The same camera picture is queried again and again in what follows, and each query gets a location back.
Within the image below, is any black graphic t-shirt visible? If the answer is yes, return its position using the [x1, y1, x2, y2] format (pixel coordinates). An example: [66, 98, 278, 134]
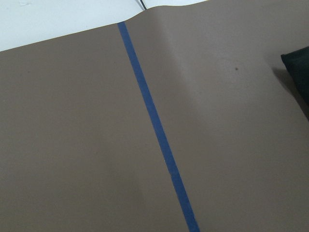
[281, 46, 309, 119]

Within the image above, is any brown paper table cover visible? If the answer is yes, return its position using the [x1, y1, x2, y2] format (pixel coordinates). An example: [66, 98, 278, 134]
[0, 0, 309, 232]

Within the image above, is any long blue tape strip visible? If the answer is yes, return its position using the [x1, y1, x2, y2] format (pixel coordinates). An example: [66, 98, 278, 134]
[117, 22, 200, 232]

